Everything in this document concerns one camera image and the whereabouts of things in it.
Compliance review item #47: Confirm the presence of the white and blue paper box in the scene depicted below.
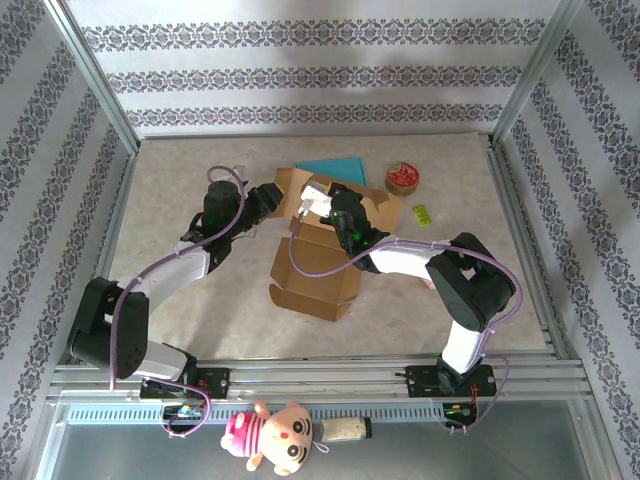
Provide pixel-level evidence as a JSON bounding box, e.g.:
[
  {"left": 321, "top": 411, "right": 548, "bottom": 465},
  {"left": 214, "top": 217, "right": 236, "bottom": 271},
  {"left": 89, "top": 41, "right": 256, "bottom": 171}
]
[{"left": 294, "top": 156, "right": 370, "bottom": 187}]

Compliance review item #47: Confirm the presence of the brown cardboard box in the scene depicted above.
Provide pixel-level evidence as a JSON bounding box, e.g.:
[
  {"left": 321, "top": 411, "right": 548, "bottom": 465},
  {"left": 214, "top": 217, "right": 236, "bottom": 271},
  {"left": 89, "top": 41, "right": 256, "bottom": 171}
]
[{"left": 268, "top": 167, "right": 405, "bottom": 322}]

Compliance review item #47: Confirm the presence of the round red gold tin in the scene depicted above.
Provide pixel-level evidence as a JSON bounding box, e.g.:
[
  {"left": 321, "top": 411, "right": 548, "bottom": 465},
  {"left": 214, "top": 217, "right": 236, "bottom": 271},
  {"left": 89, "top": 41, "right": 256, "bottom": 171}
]
[{"left": 383, "top": 160, "right": 421, "bottom": 197}]

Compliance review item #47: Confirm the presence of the small circuit board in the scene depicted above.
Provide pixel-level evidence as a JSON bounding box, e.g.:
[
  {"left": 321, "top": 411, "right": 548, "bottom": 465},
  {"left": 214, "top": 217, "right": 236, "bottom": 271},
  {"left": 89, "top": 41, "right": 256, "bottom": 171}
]
[
  {"left": 162, "top": 403, "right": 206, "bottom": 420},
  {"left": 443, "top": 402, "right": 479, "bottom": 420}
]

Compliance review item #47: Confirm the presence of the small beige cylinder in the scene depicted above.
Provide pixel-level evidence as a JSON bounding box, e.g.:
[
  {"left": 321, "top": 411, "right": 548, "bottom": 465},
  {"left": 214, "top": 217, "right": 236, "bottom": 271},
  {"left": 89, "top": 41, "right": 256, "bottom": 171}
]
[{"left": 319, "top": 415, "right": 374, "bottom": 444}]

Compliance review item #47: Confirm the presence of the plush doll with pink stripes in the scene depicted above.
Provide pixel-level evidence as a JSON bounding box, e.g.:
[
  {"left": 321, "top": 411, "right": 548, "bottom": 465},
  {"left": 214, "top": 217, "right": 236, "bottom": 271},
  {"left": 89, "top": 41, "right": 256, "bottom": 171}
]
[{"left": 219, "top": 399, "right": 331, "bottom": 477}]

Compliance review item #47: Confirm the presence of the grey metal shelf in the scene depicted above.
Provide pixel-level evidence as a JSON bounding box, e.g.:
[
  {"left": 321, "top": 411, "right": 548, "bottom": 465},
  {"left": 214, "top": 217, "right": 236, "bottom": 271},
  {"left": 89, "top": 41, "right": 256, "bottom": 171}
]
[{"left": 29, "top": 399, "right": 624, "bottom": 480}]

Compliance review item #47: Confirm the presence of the aluminium side rail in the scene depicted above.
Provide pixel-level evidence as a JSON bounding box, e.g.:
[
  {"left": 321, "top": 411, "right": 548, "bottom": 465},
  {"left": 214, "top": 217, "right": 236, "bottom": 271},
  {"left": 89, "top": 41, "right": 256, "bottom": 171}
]
[
  {"left": 485, "top": 139, "right": 581, "bottom": 362},
  {"left": 68, "top": 149, "right": 140, "bottom": 366}
]

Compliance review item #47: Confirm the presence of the aluminium front mounting rail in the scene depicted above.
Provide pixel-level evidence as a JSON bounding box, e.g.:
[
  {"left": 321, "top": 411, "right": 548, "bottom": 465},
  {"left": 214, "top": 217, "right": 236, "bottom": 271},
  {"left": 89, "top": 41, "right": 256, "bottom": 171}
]
[{"left": 45, "top": 354, "right": 595, "bottom": 402}]

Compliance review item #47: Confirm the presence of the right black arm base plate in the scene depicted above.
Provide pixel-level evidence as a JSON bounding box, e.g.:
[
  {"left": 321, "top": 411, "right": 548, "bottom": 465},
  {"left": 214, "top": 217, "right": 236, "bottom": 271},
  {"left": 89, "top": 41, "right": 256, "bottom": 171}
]
[{"left": 407, "top": 365, "right": 499, "bottom": 400}]

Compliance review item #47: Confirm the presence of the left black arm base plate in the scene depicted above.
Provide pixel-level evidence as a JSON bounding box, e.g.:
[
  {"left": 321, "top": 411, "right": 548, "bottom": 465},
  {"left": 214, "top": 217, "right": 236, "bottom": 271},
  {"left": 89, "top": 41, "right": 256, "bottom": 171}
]
[{"left": 139, "top": 367, "right": 231, "bottom": 401}]

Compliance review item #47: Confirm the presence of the aluminium frame post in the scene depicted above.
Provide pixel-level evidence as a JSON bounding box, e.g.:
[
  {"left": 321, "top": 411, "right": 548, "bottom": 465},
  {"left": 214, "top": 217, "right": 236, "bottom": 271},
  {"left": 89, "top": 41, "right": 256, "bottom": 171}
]
[
  {"left": 42, "top": 0, "right": 142, "bottom": 157},
  {"left": 488, "top": 0, "right": 585, "bottom": 149}
]

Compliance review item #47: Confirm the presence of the grey slotted cable duct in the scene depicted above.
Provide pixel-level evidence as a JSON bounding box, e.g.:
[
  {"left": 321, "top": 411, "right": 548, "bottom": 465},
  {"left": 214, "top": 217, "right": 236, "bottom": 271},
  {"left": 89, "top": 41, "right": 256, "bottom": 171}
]
[{"left": 64, "top": 402, "right": 481, "bottom": 426}]

